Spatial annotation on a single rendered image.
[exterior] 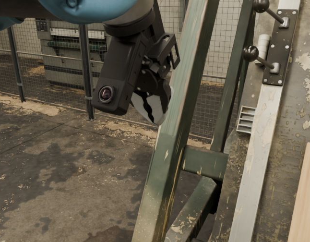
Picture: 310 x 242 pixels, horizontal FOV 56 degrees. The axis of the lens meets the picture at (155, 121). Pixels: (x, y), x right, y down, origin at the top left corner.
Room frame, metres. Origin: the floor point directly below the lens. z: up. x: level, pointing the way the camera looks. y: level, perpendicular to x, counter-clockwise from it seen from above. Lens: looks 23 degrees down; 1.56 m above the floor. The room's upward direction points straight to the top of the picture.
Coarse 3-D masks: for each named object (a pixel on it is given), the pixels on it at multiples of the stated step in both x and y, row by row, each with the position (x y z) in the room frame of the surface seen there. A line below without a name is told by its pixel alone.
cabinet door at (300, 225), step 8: (304, 160) 0.60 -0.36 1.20; (304, 168) 0.59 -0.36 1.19; (304, 176) 0.58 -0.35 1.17; (304, 184) 0.57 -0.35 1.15; (304, 192) 0.56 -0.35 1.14; (296, 200) 0.56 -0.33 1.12; (304, 200) 0.55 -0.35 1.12; (296, 208) 0.55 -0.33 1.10; (304, 208) 0.54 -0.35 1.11; (296, 216) 0.54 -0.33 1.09; (304, 216) 0.53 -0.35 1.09; (296, 224) 0.53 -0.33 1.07; (304, 224) 0.53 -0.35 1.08; (296, 232) 0.52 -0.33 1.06; (304, 232) 0.52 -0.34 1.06; (288, 240) 0.52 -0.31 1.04; (296, 240) 0.51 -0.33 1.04; (304, 240) 0.51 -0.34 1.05
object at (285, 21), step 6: (258, 0) 0.72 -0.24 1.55; (264, 0) 0.71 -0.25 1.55; (252, 6) 0.73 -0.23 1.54; (258, 6) 0.71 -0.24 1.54; (264, 6) 0.71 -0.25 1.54; (258, 12) 0.72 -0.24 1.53; (270, 12) 0.74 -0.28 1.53; (276, 18) 0.75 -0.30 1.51; (282, 18) 0.77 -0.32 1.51; (288, 18) 0.77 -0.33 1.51; (282, 24) 0.76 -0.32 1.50; (288, 24) 0.76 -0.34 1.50
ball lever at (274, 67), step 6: (246, 48) 0.67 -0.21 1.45; (252, 48) 0.66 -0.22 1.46; (246, 54) 0.66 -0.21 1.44; (252, 54) 0.66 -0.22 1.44; (258, 54) 0.66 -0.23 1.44; (246, 60) 0.67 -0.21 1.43; (252, 60) 0.66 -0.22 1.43; (258, 60) 0.69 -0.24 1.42; (264, 60) 0.69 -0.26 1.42; (270, 66) 0.70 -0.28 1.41; (276, 66) 0.71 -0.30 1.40; (270, 72) 0.72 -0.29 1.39; (276, 72) 0.70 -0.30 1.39
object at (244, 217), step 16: (288, 0) 0.81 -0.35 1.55; (272, 96) 0.69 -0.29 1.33; (256, 112) 0.69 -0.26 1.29; (272, 112) 0.67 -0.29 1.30; (256, 128) 0.66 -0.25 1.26; (272, 128) 0.65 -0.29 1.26; (256, 144) 0.64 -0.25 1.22; (256, 160) 0.62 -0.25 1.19; (256, 176) 0.60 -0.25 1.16; (240, 192) 0.59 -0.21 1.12; (256, 192) 0.58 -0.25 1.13; (240, 208) 0.57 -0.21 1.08; (256, 208) 0.56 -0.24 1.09; (240, 224) 0.55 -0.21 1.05; (240, 240) 0.53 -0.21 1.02
